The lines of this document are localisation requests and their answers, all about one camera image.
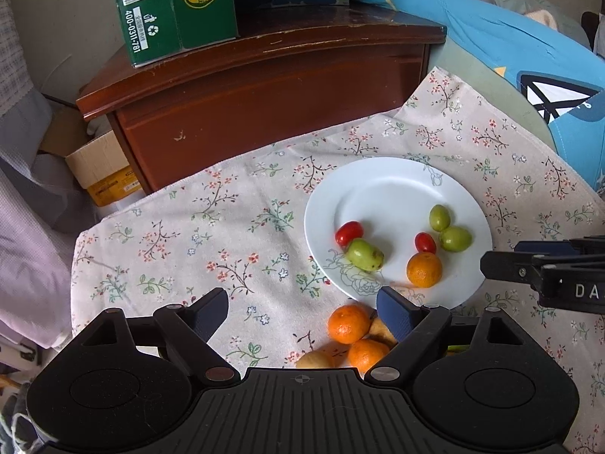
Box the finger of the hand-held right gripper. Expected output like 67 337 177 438
480 252 544 294
514 236 605 255

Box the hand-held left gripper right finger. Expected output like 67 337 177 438
364 286 537 384

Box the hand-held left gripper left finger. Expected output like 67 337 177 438
80 288 241 385

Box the brown kiwi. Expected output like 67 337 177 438
369 318 398 347

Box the small orange mandarin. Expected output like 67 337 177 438
347 338 391 374
328 305 372 345
406 252 444 289

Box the brown longan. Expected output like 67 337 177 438
295 350 335 370

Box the white plate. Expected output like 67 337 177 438
304 157 493 309

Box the floral tablecloth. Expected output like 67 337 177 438
71 66 605 454

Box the olive green cushion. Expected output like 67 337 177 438
435 38 558 157

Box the small open cardboard box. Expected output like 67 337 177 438
64 130 145 206

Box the pale checkered cloth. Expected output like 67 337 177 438
0 0 102 346

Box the blue printed plush pillow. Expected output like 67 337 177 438
359 0 605 194

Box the brown wooden nightstand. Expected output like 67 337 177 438
76 7 447 194

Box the grey-green blanket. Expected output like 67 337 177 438
489 0 591 48

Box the green cardboard box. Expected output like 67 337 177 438
110 0 239 68

